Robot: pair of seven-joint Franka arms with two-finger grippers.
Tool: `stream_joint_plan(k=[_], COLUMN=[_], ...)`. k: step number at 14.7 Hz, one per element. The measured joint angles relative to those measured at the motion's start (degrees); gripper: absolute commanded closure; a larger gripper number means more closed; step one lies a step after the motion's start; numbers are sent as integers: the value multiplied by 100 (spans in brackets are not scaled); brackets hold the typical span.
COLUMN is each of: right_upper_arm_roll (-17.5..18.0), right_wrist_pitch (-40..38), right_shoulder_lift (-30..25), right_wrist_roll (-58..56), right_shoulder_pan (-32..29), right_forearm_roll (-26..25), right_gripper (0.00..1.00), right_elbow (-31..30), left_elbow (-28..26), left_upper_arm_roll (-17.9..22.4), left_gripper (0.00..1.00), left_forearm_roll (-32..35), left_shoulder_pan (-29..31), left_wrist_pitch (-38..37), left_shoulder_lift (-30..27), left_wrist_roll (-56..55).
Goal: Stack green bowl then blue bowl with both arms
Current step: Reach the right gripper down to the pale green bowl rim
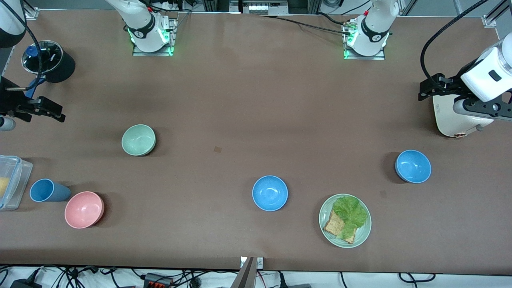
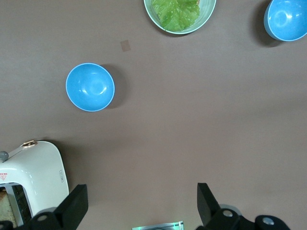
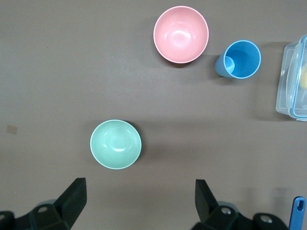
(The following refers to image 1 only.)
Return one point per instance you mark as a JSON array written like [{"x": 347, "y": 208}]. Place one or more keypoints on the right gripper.
[{"x": 8, "y": 100}]

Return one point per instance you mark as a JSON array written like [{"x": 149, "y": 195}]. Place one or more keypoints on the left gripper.
[{"x": 449, "y": 88}]

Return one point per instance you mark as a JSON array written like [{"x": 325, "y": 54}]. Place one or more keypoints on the blue bowl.
[
  {"x": 413, "y": 166},
  {"x": 270, "y": 193}
]

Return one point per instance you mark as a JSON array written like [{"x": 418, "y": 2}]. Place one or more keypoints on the green bowl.
[{"x": 138, "y": 139}]

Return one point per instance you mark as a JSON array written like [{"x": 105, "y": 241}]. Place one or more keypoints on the pink bowl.
[{"x": 83, "y": 210}]

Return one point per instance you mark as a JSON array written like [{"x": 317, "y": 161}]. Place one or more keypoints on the cream white toaster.
[{"x": 448, "y": 122}]

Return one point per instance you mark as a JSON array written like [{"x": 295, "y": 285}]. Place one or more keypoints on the glass lid blue knob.
[{"x": 50, "y": 56}]

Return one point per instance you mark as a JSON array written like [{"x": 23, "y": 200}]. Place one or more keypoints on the clear plastic container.
[{"x": 18, "y": 180}]

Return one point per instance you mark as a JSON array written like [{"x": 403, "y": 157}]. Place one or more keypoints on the blue cup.
[{"x": 50, "y": 191}]

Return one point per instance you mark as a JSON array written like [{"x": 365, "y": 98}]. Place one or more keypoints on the yellow food piece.
[{"x": 3, "y": 187}]

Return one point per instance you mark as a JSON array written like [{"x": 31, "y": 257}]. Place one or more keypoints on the green lettuce leaf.
[{"x": 352, "y": 212}]

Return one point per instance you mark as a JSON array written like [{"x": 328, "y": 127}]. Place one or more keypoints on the green plate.
[{"x": 362, "y": 236}]

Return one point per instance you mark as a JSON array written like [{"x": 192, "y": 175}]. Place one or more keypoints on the brown bread slice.
[{"x": 334, "y": 226}]

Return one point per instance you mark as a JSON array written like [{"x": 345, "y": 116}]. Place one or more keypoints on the black power adapter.
[{"x": 26, "y": 284}]

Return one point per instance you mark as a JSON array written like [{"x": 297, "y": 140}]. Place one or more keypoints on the grey power strip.
[{"x": 260, "y": 7}]

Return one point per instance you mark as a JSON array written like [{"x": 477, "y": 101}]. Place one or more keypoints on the black red power device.
[{"x": 158, "y": 280}]

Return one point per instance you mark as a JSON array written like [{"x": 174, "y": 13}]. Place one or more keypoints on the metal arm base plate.
[
  {"x": 172, "y": 40},
  {"x": 380, "y": 57}
]

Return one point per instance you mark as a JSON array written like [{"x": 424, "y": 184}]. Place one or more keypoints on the metal corner bracket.
[
  {"x": 32, "y": 13},
  {"x": 489, "y": 20}
]

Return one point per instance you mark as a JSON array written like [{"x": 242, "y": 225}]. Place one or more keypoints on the small metal edge bracket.
[{"x": 260, "y": 262}]

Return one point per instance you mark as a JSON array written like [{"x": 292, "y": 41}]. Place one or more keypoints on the grey camera pole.
[{"x": 244, "y": 276}]

